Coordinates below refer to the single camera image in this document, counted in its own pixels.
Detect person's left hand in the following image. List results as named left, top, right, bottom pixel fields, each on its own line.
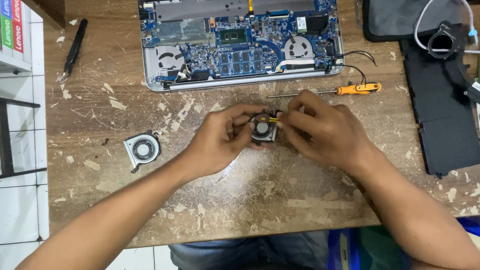
left=184, top=103, right=271, bottom=179

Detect person's right hand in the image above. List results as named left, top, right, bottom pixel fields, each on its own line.
left=275, top=90, right=379, bottom=174

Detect small laptop cooling fan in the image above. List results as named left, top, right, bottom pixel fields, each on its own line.
left=250, top=110, right=283, bottom=146

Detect silver laptop cooling fan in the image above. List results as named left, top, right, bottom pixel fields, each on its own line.
left=123, top=130, right=161, bottom=174

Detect opened laptop with blue motherboard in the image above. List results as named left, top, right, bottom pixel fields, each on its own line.
left=137, top=0, right=345, bottom=92

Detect person's blue jeans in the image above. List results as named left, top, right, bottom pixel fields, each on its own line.
left=168, top=229, right=331, bottom=270

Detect black laptop bottom cover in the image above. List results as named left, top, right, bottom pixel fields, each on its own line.
left=400, top=37, right=480, bottom=178

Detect blue green bag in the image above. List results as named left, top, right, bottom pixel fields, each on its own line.
left=327, top=215, right=480, bottom=270

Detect grey black pouch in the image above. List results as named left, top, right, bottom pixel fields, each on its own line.
left=362, top=0, right=465, bottom=43

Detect black fan shroud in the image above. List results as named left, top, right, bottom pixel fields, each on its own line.
left=427, top=21, right=466, bottom=60

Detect black tweezers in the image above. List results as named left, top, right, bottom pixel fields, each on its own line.
left=57, top=18, right=89, bottom=83

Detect white boxes with coloured labels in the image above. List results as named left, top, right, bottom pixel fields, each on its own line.
left=0, top=0, right=33, bottom=74

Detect orange handled screwdriver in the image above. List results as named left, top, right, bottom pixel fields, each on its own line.
left=267, top=82, right=382, bottom=99

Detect black antenna wires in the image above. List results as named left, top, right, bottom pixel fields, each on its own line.
left=330, top=50, right=377, bottom=88

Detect white cable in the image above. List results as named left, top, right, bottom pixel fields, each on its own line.
left=413, top=0, right=480, bottom=54

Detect black metal frame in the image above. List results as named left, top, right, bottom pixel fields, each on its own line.
left=0, top=97, right=47, bottom=179

